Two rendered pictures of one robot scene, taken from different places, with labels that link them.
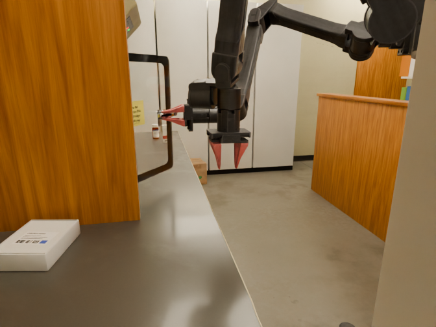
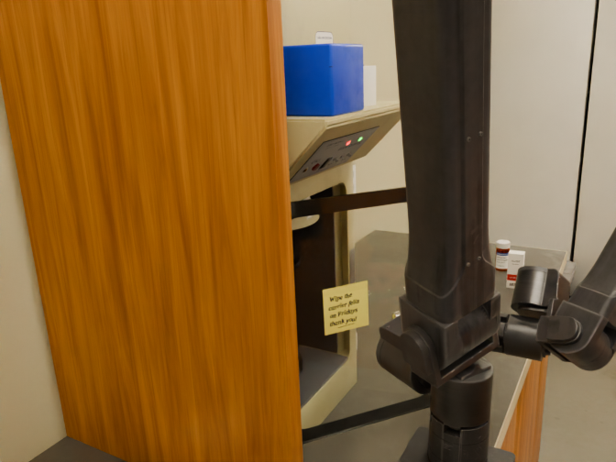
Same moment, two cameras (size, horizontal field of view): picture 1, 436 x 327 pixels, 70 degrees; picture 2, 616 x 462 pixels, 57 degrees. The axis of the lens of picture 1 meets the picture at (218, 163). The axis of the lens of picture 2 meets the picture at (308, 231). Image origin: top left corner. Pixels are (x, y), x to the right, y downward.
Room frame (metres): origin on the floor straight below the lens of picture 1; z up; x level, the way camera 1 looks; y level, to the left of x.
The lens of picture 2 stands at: (0.32, -0.23, 1.58)
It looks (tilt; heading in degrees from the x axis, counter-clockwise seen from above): 16 degrees down; 41
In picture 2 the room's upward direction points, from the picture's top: 2 degrees counter-clockwise
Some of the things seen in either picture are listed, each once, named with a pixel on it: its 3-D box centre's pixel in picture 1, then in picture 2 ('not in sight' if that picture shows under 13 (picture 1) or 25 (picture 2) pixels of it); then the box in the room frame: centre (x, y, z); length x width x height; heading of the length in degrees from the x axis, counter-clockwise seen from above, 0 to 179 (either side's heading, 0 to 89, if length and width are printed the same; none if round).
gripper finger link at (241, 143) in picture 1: (231, 150); not in sight; (0.78, -0.03, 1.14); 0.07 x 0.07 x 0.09; 12
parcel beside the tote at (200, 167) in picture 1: (188, 171); not in sight; (3.79, 0.37, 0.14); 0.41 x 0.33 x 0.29; 108
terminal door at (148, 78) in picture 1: (142, 119); (364, 315); (0.99, 0.24, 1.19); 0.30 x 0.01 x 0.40; 153
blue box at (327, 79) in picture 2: not in sight; (316, 80); (0.94, 0.28, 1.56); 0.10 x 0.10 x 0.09; 11
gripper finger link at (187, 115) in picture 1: (175, 114); not in sight; (1.03, 0.14, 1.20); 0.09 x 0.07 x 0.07; 101
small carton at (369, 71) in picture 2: not in sight; (353, 86); (1.06, 0.30, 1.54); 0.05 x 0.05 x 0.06; 86
